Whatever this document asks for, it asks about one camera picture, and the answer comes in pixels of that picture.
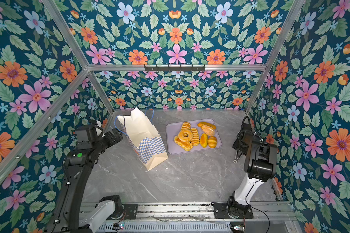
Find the blue checkered paper bag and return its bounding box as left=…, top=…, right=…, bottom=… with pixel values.
left=114, top=108, right=168, bottom=171

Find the ring donut fake bread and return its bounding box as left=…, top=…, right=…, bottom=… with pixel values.
left=178, top=129, right=193, bottom=142

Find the lilac plastic tray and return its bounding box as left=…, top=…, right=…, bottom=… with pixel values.
left=166, top=119, right=222, bottom=155

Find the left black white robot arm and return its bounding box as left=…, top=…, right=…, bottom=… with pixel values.
left=44, top=120, right=124, bottom=233

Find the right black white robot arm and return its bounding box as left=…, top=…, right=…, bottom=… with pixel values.
left=226, top=116, right=278, bottom=218

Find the striped yellow bun fake bread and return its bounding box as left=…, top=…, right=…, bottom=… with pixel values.
left=208, top=136, right=218, bottom=149

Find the ridged roll fake bread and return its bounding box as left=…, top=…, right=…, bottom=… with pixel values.
left=190, top=128, right=200, bottom=147

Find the braided pastry fake bread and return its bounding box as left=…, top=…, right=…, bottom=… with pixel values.
left=174, top=136, right=193, bottom=151

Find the rear ridged fake bread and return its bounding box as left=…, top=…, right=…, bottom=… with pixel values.
left=181, top=122, right=191, bottom=130

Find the small green circuit board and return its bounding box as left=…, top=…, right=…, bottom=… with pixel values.
left=112, top=222, right=124, bottom=231

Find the aluminium cage frame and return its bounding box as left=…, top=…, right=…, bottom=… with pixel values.
left=0, top=1, right=306, bottom=186

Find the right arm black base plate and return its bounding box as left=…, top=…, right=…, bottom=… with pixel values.
left=211, top=202, right=254, bottom=219

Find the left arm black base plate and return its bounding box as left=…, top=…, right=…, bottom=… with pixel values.
left=118, top=204, right=139, bottom=221

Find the white perforated cable duct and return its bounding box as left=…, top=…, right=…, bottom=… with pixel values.
left=97, top=221, right=232, bottom=233

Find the black hook rail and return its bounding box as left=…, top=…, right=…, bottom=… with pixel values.
left=144, top=65, right=206, bottom=72

